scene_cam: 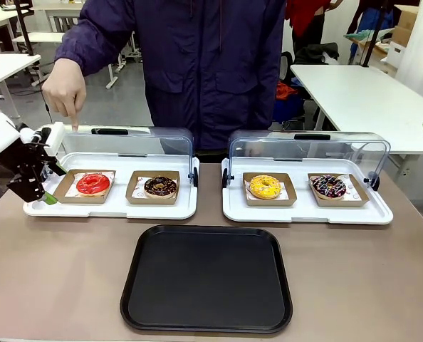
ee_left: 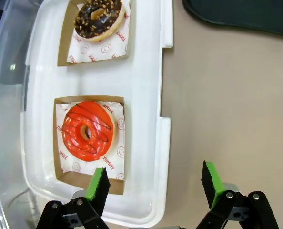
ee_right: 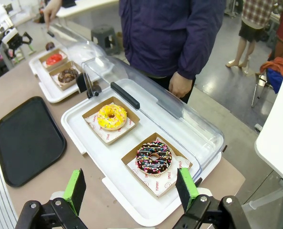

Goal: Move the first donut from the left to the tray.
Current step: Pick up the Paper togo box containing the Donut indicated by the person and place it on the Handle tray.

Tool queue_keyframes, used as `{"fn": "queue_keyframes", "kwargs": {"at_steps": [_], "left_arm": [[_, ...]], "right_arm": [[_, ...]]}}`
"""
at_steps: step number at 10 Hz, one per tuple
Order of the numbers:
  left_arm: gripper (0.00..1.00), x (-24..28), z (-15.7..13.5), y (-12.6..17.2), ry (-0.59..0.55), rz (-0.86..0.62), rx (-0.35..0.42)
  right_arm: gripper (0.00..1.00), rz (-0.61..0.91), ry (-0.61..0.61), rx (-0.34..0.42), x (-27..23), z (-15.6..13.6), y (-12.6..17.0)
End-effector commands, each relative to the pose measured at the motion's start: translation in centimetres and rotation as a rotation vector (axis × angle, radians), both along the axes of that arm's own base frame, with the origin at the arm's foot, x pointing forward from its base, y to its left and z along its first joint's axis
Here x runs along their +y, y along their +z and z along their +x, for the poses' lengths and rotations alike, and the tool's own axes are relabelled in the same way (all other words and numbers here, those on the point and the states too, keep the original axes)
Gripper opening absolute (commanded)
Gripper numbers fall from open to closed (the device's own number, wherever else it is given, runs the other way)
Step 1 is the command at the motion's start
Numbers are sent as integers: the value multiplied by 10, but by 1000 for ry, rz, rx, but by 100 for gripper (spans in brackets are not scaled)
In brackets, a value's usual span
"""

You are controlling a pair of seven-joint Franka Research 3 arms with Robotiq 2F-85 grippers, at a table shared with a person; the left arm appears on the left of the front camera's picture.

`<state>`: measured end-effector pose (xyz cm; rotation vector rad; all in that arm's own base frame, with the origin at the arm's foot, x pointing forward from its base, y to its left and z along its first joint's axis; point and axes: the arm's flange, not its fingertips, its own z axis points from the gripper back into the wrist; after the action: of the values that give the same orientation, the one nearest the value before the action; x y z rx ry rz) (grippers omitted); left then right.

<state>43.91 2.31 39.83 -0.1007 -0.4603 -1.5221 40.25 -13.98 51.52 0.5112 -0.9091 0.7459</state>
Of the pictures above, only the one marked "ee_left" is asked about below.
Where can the brown cardboard donut tray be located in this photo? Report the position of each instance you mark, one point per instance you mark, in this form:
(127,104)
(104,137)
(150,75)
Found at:
(96,47)
(90,145)

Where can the orange glazed donut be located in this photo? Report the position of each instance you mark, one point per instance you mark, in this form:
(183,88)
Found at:
(88,131)

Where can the clear plastic container lid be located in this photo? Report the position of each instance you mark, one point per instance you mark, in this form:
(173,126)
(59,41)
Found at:
(5,114)

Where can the white plastic container base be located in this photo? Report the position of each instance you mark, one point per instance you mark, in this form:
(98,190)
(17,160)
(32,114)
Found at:
(96,95)

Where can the chocolate donut with nut crumbs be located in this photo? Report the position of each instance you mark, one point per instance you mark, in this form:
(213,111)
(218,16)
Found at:
(98,19)

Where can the white printed paper liner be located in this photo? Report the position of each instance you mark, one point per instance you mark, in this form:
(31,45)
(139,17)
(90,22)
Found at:
(101,51)
(115,143)

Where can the dark green tray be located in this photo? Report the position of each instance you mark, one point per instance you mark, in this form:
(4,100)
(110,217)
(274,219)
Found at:
(241,14)

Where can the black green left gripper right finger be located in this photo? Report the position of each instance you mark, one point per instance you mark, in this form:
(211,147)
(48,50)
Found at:
(214,184)

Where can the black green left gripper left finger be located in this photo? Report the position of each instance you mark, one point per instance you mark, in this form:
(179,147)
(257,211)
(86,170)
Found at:
(97,190)

